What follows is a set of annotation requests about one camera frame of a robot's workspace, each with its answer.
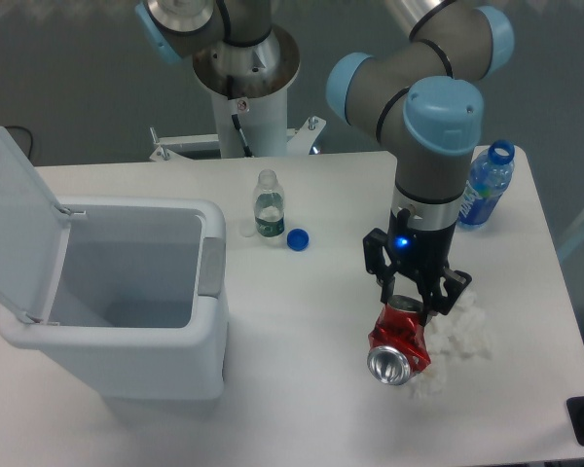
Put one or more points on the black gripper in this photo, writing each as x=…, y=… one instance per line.
x=421, y=256

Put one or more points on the crushed red soda can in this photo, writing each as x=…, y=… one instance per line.
x=397, y=346

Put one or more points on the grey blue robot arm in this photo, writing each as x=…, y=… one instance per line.
x=420, y=104

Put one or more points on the white trash can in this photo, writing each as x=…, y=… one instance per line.
x=140, y=310

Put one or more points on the white trash can lid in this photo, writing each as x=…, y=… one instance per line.
x=34, y=234

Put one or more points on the crumpled white tissue paper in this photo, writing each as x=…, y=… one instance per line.
x=461, y=337

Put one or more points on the blue plastic bottle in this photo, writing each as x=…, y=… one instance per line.
x=489, y=177

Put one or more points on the blue bottle cap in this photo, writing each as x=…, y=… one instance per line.
x=297, y=240

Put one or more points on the clear plastic bottle green label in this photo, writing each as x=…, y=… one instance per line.
x=268, y=208

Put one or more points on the white bottle cap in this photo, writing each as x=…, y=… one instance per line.
x=247, y=230

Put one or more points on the white pedestal base frame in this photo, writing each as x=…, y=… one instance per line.
x=297, y=142

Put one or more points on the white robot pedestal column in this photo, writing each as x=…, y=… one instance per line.
x=248, y=85

